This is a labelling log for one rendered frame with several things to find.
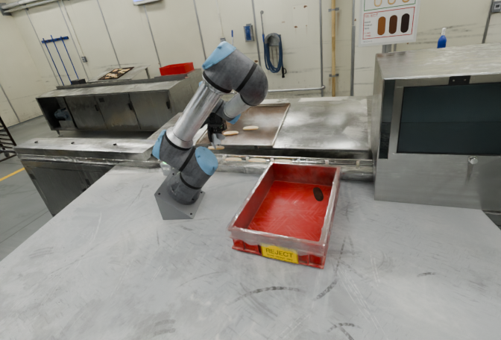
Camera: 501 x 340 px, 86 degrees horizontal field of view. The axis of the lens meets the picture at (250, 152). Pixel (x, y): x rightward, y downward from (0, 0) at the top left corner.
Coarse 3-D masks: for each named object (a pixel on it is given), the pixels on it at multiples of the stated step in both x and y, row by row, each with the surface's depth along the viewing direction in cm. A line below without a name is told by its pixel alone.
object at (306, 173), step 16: (272, 176) 126; (288, 176) 126; (304, 176) 123; (320, 176) 119; (336, 176) 109; (256, 192) 109; (336, 192) 101; (240, 208) 98; (256, 208) 110; (240, 224) 96; (256, 240) 87; (272, 240) 84; (288, 240) 82; (304, 240) 81; (320, 240) 80; (320, 256) 79
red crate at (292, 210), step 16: (272, 192) 122; (288, 192) 120; (304, 192) 118; (272, 208) 112; (288, 208) 110; (304, 208) 109; (320, 208) 108; (256, 224) 104; (272, 224) 103; (288, 224) 102; (304, 224) 101; (320, 224) 99; (240, 240) 92; (304, 256) 84
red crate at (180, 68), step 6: (168, 66) 503; (174, 66) 465; (180, 66) 462; (186, 66) 469; (192, 66) 489; (162, 72) 477; (168, 72) 473; (174, 72) 470; (180, 72) 467; (186, 72) 469
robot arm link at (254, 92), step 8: (256, 72) 88; (264, 72) 91; (248, 80) 88; (256, 80) 88; (264, 80) 90; (248, 88) 89; (256, 88) 90; (264, 88) 92; (240, 96) 100; (248, 96) 92; (256, 96) 93; (264, 96) 95; (224, 104) 127; (232, 104) 112; (240, 104) 106; (248, 104) 100; (256, 104) 100; (216, 112) 127; (224, 112) 124; (232, 112) 117; (240, 112) 115; (232, 120) 129
